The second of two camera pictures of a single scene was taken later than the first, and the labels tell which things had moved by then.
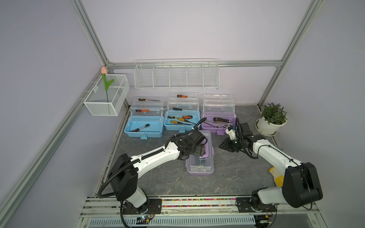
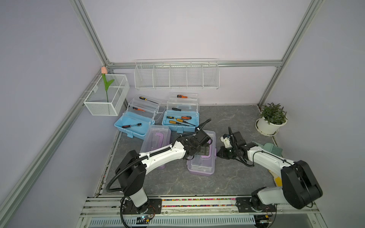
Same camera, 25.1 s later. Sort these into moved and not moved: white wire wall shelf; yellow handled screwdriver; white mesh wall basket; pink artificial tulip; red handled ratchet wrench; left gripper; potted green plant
Moved: red handled ratchet wrench
Not moved: white mesh wall basket; potted green plant; yellow handled screwdriver; pink artificial tulip; white wire wall shelf; left gripper
